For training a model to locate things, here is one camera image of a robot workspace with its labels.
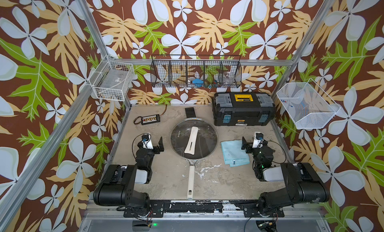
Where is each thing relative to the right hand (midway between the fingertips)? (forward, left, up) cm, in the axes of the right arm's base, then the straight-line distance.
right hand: (250, 136), depth 90 cm
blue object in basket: (+29, +32, +19) cm, 47 cm away
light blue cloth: (-8, +10, -8) cm, 15 cm away
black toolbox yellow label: (+18, +1, +5) cm, 19 cm away
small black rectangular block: (+26, +37, -7) cm, 46 cm away
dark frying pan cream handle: (-26, +37, 0) cm, 45 cm away
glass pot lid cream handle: (-10, +37, +4) cm, 38 cm away
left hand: (0, +59, +2) cm, 59 cm away
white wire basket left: (+23, +83, +25) cm, 90 cm away
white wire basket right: (+9, -29, +18) cm, 35 cm away
